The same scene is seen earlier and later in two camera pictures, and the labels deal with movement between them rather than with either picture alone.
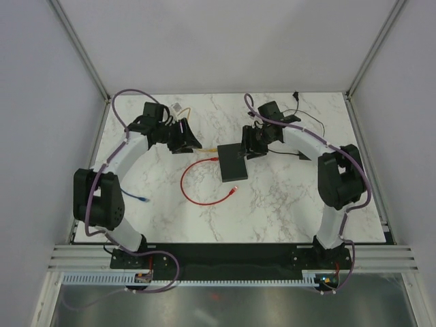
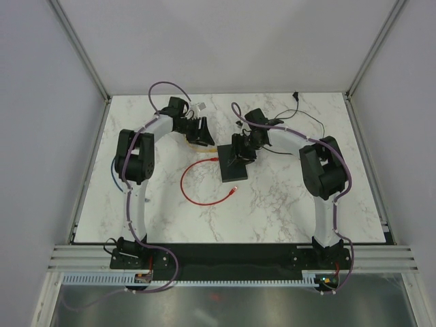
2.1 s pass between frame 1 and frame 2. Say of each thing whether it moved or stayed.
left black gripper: moved
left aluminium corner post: stayed
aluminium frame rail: stayed
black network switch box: stayed
